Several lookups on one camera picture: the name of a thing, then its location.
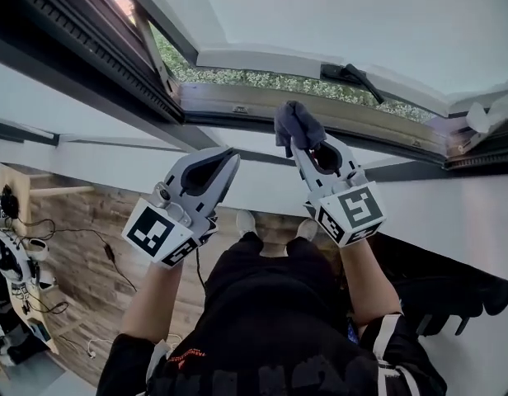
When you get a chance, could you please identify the white ring controller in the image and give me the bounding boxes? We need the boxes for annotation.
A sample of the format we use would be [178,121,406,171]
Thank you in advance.
[26,238,49,262]

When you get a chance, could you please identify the person's black shirt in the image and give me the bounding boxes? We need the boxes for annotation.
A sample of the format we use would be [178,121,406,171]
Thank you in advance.
[96,299,448,396]

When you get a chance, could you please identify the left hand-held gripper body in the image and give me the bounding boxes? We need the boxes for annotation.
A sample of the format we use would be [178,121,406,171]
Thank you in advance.
[120,181,219,269]

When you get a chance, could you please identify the wooden rail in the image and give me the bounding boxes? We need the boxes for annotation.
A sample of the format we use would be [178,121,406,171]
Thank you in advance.
[29,186,95,197]

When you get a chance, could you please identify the long black floor cable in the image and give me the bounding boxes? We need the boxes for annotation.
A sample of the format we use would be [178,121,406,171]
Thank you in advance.
[14,219,139,293]

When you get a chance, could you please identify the black window handle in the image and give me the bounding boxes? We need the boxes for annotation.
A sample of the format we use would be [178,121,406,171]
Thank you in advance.
[319,63,386,106]

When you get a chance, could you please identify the person's left white shoe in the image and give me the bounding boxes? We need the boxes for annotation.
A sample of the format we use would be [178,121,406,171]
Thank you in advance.
[235,209,257,238]

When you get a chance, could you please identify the white and black device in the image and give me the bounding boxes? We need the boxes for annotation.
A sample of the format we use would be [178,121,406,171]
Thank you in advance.
[0,229,36,292]

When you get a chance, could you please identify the black chair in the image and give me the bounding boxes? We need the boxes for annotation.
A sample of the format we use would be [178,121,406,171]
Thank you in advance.
[373,232,508,338]

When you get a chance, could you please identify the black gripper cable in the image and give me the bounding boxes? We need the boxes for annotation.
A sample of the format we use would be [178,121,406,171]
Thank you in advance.
[195,247,207,291]

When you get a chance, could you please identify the crumpled white tissue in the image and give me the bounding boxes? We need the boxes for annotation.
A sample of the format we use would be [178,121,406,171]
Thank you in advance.
[466,91,508,134]

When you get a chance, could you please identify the blue microfibre cleaning cloth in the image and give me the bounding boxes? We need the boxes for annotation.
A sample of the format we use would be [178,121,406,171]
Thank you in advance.
[273,100,327,159]

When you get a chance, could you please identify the person's white shoe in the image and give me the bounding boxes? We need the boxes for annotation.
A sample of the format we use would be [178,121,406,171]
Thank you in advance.
[235,209,257,238]
[295,218,319,242]

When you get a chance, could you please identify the blue screen device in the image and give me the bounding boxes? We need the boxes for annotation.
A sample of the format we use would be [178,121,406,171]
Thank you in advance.
[29,319,53,344]

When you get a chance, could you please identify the black headset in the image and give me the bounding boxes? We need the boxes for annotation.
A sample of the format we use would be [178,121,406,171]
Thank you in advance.
[0,183,20,224]

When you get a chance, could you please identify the short black cable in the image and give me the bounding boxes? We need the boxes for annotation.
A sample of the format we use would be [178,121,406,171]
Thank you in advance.
[21,293,70,315]

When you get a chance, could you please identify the white earphone cable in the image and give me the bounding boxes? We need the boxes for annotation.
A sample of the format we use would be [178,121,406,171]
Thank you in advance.
[87,338,115,359]

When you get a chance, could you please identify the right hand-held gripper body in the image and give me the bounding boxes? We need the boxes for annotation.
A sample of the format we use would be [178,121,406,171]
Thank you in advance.
[303,170,388,248]

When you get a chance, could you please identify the open window sash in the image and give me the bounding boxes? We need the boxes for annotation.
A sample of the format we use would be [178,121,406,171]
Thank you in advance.
[125,0,508,117]

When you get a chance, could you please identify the person's left forearm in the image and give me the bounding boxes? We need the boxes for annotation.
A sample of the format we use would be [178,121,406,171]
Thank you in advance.
[121,260,185,343]

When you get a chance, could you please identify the person's black trousers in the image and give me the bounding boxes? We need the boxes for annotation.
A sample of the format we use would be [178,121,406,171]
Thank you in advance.
[202,233,341,309]

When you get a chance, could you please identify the person's right white shoe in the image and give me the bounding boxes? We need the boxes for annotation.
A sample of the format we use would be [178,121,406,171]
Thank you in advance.
[295,218,319,242]

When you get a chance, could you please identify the person's right forearm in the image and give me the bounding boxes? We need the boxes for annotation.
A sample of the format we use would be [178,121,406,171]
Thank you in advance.
[339,237,403,328]

